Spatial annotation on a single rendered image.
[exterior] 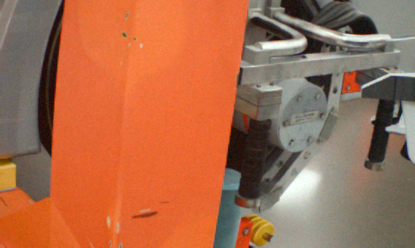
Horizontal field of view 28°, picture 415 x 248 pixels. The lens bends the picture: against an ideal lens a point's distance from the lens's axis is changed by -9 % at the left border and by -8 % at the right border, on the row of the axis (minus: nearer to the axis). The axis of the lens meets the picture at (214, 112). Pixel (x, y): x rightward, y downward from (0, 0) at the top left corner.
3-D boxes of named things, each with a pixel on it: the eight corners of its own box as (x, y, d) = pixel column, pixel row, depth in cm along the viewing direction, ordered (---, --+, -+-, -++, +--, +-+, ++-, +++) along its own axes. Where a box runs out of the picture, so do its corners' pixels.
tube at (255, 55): (253, 27, 163) (261, -27, 160) (328, 58, 150) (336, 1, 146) (177, 32, 152) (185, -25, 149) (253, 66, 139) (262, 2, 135)
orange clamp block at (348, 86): (316, 84, 192) (342, 80, 197) (342, 95, 186) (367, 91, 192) (321, 52, 189) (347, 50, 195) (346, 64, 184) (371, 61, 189)
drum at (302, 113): (249, 112, 179) (259, 44, 175) (324, 150, 164) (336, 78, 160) (193, 121, 170) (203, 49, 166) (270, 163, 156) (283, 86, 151)
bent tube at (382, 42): (324, 23, 176) (330, -25, 172) (393, 52, 162) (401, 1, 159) (262, 26, 165) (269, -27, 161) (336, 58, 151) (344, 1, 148)
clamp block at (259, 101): (241, 98, 148) (246, 68, 146) (279, 118, 142) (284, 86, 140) (218, 102, 145) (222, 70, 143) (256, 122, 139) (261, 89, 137)
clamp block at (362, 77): (368, 80, 170) (373, 55, 168) (401, 95, 163) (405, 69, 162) (353, 82, 166) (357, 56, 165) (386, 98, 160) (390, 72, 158)
